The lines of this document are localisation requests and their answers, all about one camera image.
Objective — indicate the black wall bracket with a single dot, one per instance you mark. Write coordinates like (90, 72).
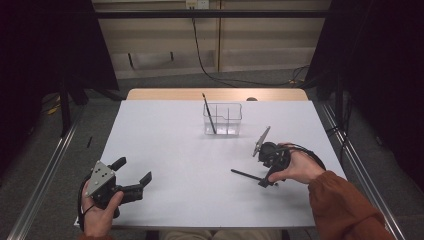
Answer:
(172, 56)
(130, 61)

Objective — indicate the black metal stand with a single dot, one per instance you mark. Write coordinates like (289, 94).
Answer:
(64, 106)

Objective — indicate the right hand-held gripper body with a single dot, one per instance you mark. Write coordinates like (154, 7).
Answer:
(275, 156)

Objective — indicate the clear plastic organizer box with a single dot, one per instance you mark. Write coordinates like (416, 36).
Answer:
(230, 123)

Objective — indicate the metal floor rail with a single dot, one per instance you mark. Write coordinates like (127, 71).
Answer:
(366, 186)
(43, 186)

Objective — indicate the white table sheet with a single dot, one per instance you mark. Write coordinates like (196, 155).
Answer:
(183, 183)

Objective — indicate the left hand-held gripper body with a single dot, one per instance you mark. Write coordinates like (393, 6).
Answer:
(100, 178)

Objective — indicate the person's left hand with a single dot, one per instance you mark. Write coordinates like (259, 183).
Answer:
(98, 221)

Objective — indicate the person's right hand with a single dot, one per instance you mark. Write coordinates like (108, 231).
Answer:
(301, 170)

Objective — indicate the white wall socket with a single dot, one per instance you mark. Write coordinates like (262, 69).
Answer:
(196, 4)

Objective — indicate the black horizontal bar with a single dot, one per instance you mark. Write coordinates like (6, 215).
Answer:
(233, 14)

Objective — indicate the black curtain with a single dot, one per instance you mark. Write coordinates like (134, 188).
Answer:
(40, 50)
(383, 66)

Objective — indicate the light wooden table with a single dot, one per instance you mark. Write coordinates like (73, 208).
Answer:
(166, 94)

